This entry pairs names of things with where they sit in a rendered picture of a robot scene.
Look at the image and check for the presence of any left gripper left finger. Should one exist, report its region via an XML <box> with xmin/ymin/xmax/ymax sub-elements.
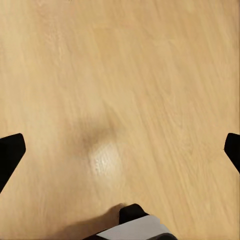
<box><xmin>0</xmin><ymin>133</ymin><xmax>26</xmax><ymax>193</ymax></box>

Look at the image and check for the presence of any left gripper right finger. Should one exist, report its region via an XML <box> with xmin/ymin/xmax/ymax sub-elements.
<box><xmin>224</xmin><ymin>133</ymin><xmax>240</xmax><ymax>173</ymax></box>

